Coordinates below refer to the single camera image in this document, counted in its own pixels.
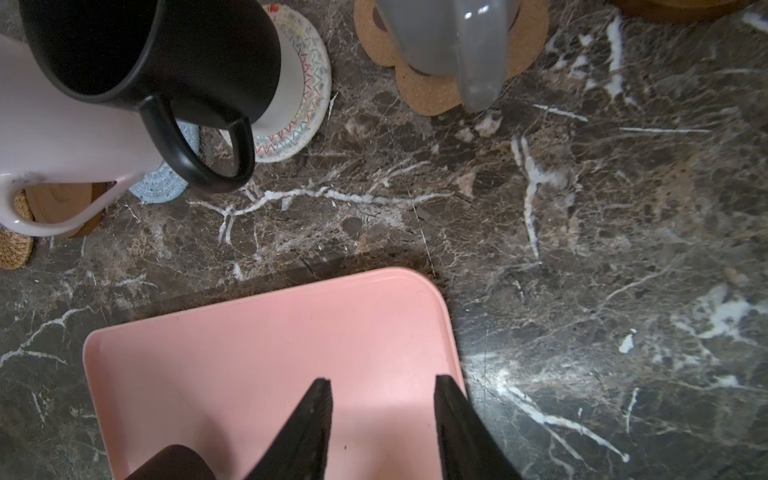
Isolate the multicolour woven coaster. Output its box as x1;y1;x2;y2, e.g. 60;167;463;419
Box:
252;4;332;163

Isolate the black mug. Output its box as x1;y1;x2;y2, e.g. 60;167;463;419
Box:
19;0;281;193

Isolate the rattan woven coaster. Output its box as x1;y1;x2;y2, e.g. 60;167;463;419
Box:
0;191;34;270

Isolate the grey woven coaster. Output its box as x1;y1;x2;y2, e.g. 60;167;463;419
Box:
129;121;200;204

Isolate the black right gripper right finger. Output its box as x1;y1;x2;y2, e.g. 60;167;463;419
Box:
434;375;521;480

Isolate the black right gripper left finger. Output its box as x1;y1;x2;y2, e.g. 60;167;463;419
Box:
246;378;333;479

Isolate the paw print coaster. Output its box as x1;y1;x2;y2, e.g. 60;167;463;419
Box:
353;1;549;116

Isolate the brown wooden coaster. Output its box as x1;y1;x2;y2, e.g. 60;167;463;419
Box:
610;0;752;24
25;183;109;224

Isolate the grey mug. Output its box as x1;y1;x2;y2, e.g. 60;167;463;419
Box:
375;0;520;112

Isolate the pink tray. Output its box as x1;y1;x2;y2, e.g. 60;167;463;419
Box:
83;268;461;479

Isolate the white mug pink handle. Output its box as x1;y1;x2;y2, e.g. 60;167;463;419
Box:
1;37;163;237

